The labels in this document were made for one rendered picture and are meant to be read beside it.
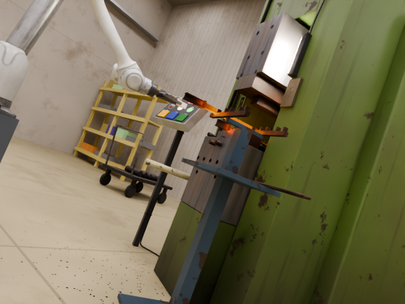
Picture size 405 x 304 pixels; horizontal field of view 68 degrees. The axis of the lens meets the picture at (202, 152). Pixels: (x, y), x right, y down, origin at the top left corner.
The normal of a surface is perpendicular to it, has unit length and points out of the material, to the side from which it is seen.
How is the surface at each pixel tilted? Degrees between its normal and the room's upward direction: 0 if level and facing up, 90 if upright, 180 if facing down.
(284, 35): 90
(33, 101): 90
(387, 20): 90
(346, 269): 90
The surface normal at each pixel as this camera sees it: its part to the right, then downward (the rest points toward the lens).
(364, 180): -0.83, -0.36
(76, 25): 0.74, 0.23
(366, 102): 0.43, 0.08
